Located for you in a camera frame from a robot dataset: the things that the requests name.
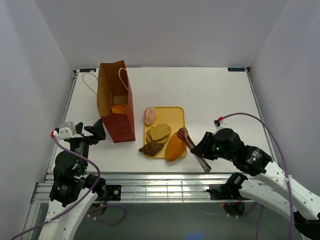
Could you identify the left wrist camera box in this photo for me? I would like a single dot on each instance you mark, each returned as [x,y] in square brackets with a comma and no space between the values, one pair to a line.
[66,131]

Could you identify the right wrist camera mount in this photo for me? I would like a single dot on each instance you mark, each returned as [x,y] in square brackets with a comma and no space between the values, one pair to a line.
[219,124]

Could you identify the seeded bread slice top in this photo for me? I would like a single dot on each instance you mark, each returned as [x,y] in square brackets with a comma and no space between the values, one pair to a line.
[160,131]

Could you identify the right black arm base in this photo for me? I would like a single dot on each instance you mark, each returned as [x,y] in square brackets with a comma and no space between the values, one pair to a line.
[230,190]

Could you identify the seeded bread slice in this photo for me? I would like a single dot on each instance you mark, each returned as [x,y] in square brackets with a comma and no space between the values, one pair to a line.
[160,131]
[160,141]

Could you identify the yellow plastic tray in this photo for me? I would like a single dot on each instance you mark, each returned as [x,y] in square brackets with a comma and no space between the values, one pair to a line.
[174,116]

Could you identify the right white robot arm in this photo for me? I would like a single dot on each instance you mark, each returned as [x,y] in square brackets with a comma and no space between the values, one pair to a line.
[290,197]

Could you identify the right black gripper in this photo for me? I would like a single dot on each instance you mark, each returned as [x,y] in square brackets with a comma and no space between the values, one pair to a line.
[202,147]

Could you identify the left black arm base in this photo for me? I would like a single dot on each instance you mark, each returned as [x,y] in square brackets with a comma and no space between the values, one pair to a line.
[107,192]

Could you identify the brown chocolate croissant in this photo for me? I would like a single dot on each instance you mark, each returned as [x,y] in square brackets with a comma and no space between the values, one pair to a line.
[151,148]

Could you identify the metal serving tongs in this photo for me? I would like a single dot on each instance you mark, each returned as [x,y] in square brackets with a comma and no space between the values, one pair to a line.
[183,135]

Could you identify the pink sugared bread roll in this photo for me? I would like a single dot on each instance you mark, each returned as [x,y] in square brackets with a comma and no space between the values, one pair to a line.
[150,115]

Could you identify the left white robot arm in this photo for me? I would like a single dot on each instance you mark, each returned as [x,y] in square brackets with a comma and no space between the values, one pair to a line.
[73,190]

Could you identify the aluminium frame rail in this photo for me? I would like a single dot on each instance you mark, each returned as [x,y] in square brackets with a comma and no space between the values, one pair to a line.
[165,187]

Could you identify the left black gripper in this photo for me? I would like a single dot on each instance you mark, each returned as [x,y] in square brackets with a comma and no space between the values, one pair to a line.
[98,129]

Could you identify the seeded bread slice bottom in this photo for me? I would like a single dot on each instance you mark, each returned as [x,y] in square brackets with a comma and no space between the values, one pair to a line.
[160,141]

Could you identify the orange oval bread loaf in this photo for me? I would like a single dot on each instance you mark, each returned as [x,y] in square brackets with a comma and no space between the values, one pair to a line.
[175,148]

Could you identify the red paper bag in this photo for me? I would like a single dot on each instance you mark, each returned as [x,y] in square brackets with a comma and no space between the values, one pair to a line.
[113,87]

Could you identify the flower shaped golden bread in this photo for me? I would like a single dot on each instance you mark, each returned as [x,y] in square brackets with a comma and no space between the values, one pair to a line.
[120,109]

